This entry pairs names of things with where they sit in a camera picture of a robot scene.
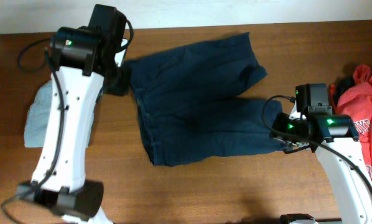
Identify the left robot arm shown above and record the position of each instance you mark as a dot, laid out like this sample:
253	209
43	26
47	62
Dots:
84	63

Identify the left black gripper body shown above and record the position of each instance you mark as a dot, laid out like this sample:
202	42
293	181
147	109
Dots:
118	82

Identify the navy blue shorts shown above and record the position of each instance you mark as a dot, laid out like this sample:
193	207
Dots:
190	105

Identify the light grey folded cloth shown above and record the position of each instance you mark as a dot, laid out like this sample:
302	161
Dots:
38	118

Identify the dark garment under jersey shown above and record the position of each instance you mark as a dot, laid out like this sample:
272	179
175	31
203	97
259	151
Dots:
342	86

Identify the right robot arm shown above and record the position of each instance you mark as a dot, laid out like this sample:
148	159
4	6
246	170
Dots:
335	141

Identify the red jersey with lettering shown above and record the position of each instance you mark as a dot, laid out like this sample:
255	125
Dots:
356	102

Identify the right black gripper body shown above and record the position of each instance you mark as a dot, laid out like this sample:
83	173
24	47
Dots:
284	125

